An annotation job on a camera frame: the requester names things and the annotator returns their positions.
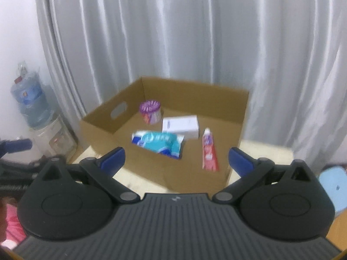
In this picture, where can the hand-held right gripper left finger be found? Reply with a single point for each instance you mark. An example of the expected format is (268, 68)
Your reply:
(112, 159)

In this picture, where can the light blue stool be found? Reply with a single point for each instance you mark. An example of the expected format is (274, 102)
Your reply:
(336, 187)

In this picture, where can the white rectangular box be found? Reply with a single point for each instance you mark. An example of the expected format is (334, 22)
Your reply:
(180, 126)

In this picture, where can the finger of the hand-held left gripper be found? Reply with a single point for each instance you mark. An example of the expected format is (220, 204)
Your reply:
(19, 145)

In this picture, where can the white water dispenser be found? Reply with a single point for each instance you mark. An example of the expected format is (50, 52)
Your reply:
(59, 138)

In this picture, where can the red toothpaste tube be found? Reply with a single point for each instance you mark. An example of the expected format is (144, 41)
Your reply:
(209, 151)

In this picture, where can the purple air freshener can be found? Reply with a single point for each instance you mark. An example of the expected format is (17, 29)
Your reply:
(150, 112)

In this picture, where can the brown cardboard box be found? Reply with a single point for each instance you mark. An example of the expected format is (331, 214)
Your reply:
(162, 173)

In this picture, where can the blue water jug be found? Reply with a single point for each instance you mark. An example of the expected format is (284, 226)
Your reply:
(32, 100)

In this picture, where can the blue wet wipes pack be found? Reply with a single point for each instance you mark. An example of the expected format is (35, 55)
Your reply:
(160, 142)

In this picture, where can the pink blanket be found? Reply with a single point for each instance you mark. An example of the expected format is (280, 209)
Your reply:
(13, 222)

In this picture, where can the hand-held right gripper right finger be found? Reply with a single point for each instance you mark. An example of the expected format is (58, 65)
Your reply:
(241, 161)

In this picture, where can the grey curtain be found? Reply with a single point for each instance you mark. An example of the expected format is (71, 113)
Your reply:
(189, 32)

